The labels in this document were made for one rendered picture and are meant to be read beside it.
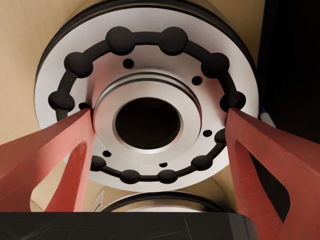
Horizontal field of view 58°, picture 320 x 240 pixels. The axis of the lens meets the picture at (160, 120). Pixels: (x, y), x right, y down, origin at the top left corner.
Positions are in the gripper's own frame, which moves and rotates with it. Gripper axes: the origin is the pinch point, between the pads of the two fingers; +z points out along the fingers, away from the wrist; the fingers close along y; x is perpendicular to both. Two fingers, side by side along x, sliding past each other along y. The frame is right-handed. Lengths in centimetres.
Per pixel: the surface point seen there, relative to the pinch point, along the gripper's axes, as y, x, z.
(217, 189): -3.9, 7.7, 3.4
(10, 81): 8.0, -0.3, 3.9
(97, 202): 4.3, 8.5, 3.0
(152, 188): 0.4, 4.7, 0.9
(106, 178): 2.8, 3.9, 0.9
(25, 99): 7.5, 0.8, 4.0
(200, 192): -2.5, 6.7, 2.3
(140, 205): 1.2, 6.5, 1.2
